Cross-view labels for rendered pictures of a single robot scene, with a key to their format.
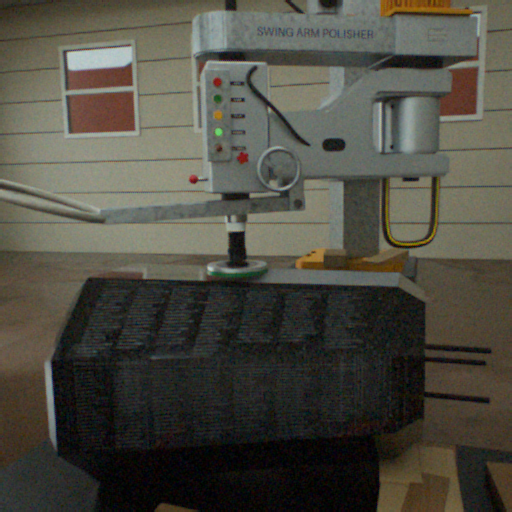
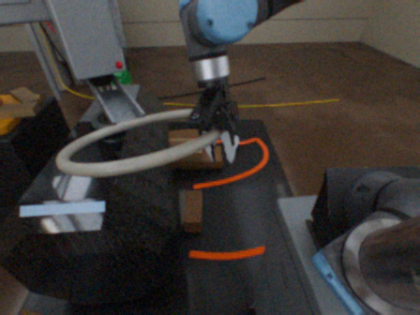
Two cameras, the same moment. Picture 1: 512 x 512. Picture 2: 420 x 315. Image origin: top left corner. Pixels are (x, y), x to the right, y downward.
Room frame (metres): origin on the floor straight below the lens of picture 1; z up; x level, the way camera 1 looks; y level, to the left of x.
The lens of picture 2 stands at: (1.79, 1.35, 1.52)
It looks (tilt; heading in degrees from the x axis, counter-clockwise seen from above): 39 degrees down; 249
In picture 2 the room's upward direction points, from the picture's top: straight up
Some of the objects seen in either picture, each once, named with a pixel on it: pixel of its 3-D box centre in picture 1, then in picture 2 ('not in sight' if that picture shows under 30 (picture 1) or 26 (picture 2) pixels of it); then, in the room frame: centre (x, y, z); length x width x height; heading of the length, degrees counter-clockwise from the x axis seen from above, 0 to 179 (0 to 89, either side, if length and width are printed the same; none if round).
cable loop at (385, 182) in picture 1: (410, 206); not in sight; (2.00, -0.59, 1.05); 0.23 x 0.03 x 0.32; 101
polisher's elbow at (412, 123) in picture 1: (411, 127); not in sight; (2.01, -0.59, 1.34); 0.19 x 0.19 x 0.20
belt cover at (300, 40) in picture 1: (331, 47); not in sight; (1.95, -0.29, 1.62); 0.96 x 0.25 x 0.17; 101
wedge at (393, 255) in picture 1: (385, 256); (24, 95); (2.44, -0.61, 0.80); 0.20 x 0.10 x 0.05; 123
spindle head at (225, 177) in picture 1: (256, 135); (81, 20); (1.90, -0.02, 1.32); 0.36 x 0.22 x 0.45; 101
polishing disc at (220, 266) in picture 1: (237, 265); (112, 117); (1.88, 0.06, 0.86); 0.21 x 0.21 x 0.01
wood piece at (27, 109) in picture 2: (335, 257); (19, 110); (2.43, -0.38, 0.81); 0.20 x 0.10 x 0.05; 170
